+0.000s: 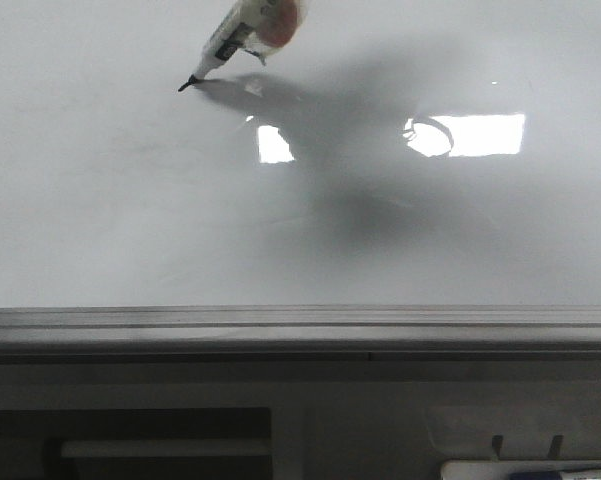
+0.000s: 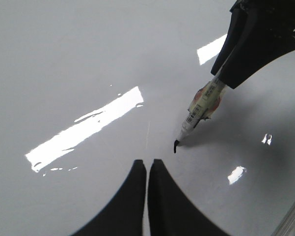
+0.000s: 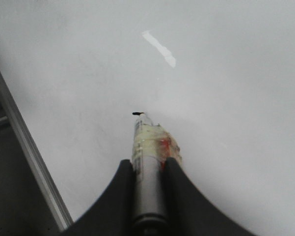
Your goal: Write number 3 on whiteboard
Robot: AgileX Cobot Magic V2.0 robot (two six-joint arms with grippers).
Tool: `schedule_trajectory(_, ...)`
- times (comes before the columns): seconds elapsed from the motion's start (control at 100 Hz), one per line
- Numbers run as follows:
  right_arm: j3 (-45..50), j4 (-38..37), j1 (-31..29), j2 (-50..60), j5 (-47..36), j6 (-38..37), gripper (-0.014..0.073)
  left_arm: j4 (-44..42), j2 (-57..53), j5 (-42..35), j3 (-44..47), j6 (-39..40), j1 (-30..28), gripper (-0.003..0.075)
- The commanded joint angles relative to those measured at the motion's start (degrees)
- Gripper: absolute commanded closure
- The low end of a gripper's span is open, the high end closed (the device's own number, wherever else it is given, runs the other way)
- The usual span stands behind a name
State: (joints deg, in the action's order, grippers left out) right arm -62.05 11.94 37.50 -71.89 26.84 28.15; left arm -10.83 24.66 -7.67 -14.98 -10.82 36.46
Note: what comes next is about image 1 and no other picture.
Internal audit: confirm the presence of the black whiteboard marker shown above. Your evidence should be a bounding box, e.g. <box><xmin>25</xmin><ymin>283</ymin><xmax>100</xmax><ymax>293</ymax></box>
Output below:
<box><xmin>177</xmin><ymin>0</ymin><xmax>314</xmax><ymax>93</ymax></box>

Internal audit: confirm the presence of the white whiteboard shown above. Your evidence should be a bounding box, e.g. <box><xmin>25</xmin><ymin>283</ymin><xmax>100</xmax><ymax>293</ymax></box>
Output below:
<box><xmin>0</xmin><ymin>1</ymin><xmax>601</xmax><ymax>357</ymax></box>

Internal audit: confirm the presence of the grey marker tray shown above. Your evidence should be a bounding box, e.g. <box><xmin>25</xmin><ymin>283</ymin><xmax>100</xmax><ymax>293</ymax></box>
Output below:
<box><xmin>0</xmin><ymin>359</ymin><xmax>601</xmax><ymax>479</ymax></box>

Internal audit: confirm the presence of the blue capped marker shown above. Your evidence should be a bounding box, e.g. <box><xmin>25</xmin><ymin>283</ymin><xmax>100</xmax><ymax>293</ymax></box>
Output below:
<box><xmin>509</xmin><ymin>469</ymin><xmax>601</xmax><ymax>480</ymax></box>

